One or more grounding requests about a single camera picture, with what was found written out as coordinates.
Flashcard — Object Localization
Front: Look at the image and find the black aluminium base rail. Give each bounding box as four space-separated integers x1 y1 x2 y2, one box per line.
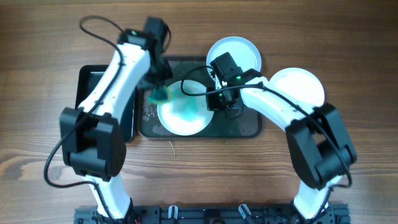
73 204 351 224

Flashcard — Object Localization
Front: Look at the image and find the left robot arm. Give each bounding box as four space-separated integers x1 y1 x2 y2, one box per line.
55 17 172 223

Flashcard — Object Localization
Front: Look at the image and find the green yellow sponge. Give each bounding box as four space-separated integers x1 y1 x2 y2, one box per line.
148 86 172 105

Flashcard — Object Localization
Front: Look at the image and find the black water basin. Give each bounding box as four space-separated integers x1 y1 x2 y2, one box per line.
75 65 138 143

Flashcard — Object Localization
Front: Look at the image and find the white plate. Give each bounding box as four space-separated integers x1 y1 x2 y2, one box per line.
206 36 262 72
269 67 325 106
157 81 215 136

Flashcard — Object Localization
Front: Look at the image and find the black serving tray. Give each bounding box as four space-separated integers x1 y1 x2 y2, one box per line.
134 55 263 139

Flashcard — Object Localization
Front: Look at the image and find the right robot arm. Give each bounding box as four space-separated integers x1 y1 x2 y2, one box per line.
210 52 357 223

